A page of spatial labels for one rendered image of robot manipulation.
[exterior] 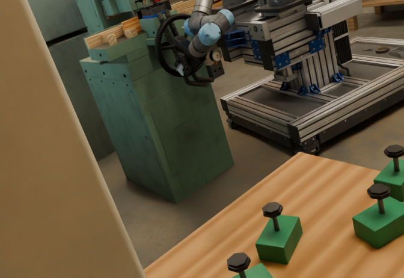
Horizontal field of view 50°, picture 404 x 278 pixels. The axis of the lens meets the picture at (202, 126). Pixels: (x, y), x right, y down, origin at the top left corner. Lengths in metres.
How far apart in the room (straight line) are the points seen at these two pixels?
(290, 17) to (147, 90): 0.80
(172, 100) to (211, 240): 1.19
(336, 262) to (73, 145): 0.68
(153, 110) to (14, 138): 1.73
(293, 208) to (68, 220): 0.77
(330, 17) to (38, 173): 1.97
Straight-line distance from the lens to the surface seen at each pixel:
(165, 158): 2.25
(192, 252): 1.12
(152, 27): 2.07
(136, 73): 2.10
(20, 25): 0.45
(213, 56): 2.28
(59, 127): 0.47
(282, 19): 2.26
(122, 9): 2.31
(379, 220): 1.01
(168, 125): 2.22
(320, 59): 2.69
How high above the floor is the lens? 1.20
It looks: 22 degrees down
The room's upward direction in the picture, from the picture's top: 17 degrees counter-clockwise
